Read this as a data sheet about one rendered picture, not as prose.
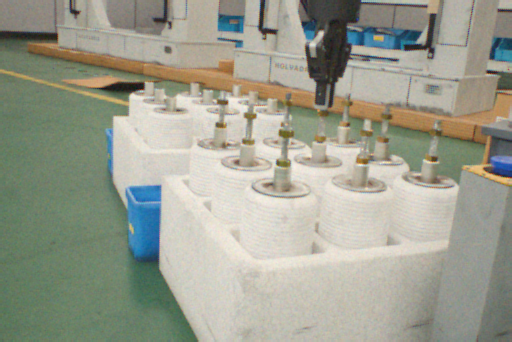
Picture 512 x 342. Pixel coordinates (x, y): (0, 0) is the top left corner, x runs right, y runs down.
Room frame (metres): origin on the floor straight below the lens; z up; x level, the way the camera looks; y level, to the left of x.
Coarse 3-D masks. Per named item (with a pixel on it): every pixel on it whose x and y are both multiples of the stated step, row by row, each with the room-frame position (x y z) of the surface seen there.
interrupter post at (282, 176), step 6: (276, 168) 0.66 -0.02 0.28; (282, 168) 0.66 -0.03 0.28; (288, 168) 0.66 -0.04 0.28; (276, 174) 0.66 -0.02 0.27; (282, 174) 0.66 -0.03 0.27; (288, 174) 0.66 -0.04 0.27; (276, 180) 0.66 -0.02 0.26; (282, 180) 0.66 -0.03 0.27; (288, 180) 0.66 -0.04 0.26; (276, 186) 0.66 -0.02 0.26; (282, 186) 0.66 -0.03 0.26; (288, 186) 0.67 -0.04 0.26
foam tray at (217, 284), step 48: (192, 240) 0.75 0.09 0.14; (192, 288) 0.74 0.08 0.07; (240, 288) 0.57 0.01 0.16; (288, 288) 0.59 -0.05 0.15; (336, 288) 0.62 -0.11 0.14; (384, 288) 0.65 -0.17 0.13; (432, 288) 0.69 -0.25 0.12; (240, 336) 0.57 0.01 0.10; (288, 336) 0.60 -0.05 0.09; (336, 336) 0.63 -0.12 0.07; (384, 336) 0.66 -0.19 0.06
